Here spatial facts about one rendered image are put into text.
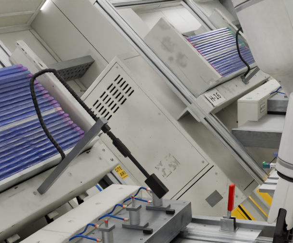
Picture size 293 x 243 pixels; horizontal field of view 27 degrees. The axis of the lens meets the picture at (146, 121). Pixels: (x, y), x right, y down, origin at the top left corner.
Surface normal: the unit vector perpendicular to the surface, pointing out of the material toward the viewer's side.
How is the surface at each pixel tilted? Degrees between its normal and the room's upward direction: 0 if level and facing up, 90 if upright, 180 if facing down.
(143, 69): 90
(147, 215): 43
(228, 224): 90
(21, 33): 90
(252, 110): 90
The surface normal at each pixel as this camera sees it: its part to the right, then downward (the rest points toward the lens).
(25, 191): 0.60, -0.65
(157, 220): -0.08, -0.97
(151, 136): -0.44, 0.22
